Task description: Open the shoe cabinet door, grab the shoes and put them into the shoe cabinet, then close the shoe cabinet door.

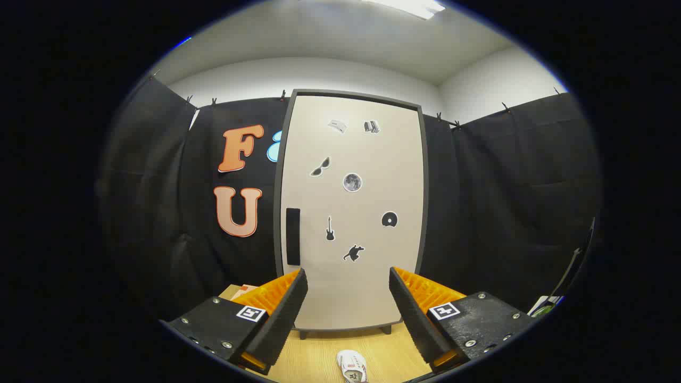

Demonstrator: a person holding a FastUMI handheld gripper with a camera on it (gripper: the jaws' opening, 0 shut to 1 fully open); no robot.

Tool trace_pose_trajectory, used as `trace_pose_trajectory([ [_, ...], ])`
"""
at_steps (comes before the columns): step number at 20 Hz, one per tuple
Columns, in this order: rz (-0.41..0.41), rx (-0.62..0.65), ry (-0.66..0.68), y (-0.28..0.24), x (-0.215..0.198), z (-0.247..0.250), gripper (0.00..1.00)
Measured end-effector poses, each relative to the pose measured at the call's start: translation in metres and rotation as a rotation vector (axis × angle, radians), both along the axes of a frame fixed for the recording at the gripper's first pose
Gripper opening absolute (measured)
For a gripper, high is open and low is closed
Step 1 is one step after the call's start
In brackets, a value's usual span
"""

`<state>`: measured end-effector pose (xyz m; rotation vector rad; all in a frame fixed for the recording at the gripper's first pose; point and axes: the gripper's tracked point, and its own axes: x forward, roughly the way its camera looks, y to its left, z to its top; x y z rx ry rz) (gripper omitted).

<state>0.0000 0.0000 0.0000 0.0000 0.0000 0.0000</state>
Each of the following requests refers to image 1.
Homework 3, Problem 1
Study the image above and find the grey shoe cabinet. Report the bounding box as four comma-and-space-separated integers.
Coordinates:
273, 89, 429, 341

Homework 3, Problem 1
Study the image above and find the black door handle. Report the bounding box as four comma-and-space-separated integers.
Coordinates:
286, 207, 302, 267

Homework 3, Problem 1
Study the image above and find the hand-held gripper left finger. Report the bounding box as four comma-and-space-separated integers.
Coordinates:
160, 268, 309, 376

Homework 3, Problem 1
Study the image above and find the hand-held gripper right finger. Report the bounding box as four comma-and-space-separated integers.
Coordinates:
388, 266, 535, 376

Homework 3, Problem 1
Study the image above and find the white canvas shoe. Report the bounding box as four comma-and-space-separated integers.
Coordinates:
336, 349, 369, 383

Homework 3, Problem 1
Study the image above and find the black cable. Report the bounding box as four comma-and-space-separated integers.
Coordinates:
552, 217, 596, 298

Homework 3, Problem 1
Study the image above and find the beige cover book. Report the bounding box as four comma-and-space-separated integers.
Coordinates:
232, 285, 260, 305

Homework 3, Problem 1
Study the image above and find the black backdrop cloth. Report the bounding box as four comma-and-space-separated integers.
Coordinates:
98, 74, 602, 322

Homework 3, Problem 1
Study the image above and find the ceiling light panel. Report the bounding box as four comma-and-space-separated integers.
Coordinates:
362, 0, 446, 20

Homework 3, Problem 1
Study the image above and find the white sheet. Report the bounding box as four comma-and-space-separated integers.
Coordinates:
527, 295, 564, 319

